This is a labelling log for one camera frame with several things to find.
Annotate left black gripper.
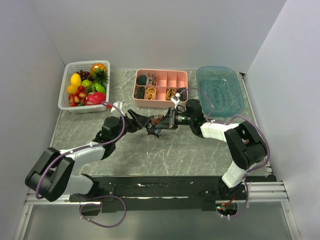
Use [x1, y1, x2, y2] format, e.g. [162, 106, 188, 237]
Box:
[112, 108, 151, 143]

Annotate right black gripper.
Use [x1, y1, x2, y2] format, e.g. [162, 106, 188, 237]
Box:
[155, 107, 194, 130]

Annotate dark floral patterned necktie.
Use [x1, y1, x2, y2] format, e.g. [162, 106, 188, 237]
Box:
[145, 115, 165, 138]

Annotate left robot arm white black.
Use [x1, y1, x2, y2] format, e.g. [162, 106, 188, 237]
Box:
[24, 109, 151, 202]

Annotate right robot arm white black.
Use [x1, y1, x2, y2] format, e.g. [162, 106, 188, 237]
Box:
[147, 99, 270, 200]

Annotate rolled yellow tie right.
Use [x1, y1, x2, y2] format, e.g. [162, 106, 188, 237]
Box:
[165, 88, 176, 101]

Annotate rolled yellow tie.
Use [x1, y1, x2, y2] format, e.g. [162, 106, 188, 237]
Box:
[144, 87, 156, 101]
[165, 88, 176, 101]

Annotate rolled dark patterned tie right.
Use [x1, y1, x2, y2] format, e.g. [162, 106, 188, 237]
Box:
[177, 87, 188, 102]

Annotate rolled dark patterned tie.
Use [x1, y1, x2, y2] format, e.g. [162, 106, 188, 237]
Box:
[177, 87, 188, 102]
[133, 86, 146, 100]

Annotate rolled dark patterned tie left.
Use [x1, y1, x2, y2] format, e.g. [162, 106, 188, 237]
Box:
[133, 86, 146, 100]

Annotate rolled yellow tie left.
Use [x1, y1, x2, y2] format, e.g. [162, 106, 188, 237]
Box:
[144, 87, 156, 101]

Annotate pink compartment organizer box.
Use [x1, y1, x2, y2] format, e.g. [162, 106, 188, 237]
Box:
[132, 69, 188, 108]

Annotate rolled colourful dotted tie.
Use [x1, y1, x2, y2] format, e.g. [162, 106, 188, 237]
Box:
[146, 74, 157, 86]

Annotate rolled dark green tie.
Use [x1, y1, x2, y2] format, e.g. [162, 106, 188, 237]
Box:
[136, 75, 148, 85]

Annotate pink dragon fruit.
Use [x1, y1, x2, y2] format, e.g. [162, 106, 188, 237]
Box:
[84, 91, 106, 106]

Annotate white plastic fruit basket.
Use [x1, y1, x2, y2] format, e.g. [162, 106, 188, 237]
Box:
[58, 60, 111, 114]

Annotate orange pineapple with leaves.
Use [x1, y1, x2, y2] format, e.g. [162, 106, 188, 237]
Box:
[90, 63, 109, 85]

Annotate light green pear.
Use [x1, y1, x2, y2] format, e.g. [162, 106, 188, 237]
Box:
[81, 79, 94, 88]

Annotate red cherry bunch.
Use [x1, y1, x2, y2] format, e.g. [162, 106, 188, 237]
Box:
[68, 85, 87, 107]

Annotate teal translucent plastic tub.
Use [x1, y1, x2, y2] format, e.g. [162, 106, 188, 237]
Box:
[196, 66, 245, 117]

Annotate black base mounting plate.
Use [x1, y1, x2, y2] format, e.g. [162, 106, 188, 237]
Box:
[69, 176, 247, 213]

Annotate dark purple grapes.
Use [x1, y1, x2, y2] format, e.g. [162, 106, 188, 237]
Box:
[76, 70, 94, 82]

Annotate yellow lemon lower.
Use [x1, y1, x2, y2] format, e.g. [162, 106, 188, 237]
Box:
[67, 84, 78, 95]

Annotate yellow lemon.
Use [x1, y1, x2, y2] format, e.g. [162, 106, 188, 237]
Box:
[67, 84, 78, 95]
[70, 73, 82, 87]

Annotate yellow lemon upper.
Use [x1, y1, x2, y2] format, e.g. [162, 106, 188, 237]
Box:
[70, 73, 82, 87]

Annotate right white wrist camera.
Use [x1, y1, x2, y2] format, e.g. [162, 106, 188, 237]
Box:
[170, 92, 181, 108]

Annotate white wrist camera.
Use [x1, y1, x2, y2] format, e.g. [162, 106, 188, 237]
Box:
[170, 92, 181, 108]
[107, 101, 123, 112]

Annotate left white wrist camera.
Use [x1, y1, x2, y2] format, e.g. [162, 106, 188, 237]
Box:
[107, 101, 123, 112]

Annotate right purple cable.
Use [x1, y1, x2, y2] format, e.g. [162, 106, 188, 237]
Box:
[174, 87, 271, 221]

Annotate purple cable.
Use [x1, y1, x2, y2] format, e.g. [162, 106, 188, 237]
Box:
[174, 87, 271, 221]
[35, 101, 127, 228]

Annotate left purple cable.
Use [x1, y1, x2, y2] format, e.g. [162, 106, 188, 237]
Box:
[35, 101, 127, 228]

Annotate aluminium rail frame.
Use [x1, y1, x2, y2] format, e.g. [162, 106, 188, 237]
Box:
[23, 159, 290, 206]

